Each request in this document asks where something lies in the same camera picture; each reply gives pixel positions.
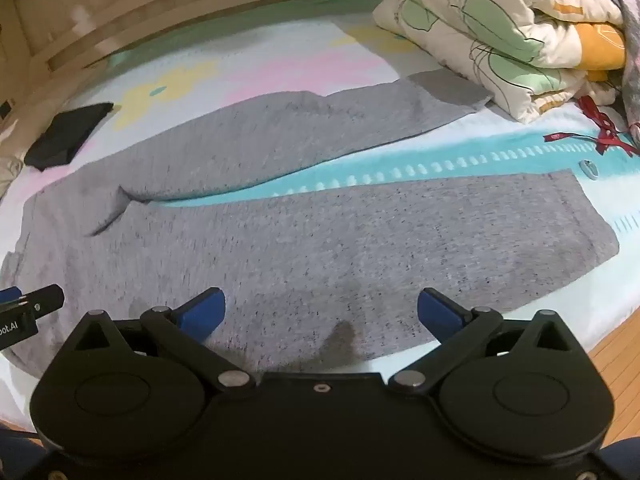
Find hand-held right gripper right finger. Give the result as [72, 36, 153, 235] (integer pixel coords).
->
[387, 287, 579, 394]

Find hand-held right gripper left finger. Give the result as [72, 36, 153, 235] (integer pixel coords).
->
[64, 287, 257, 392]

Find grey pants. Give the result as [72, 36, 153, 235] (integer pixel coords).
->
[0, 72, 621, 378]

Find beige cloth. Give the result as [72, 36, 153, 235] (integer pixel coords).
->
[0, 154, 24, 202]

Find pastel printed bed sheet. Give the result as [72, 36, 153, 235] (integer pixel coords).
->
[0, 0, 640, 388]

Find black folded cloth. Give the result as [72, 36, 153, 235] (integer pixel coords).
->
[23, 102, 115, 171]

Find red ribbon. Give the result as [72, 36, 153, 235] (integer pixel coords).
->
[543, 94, 640, 159]

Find folded printed quilt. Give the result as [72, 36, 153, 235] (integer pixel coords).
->
[359, 0, 629, 124]

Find wooden bed frame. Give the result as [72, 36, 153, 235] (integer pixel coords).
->
[0, 0, 398, 98]

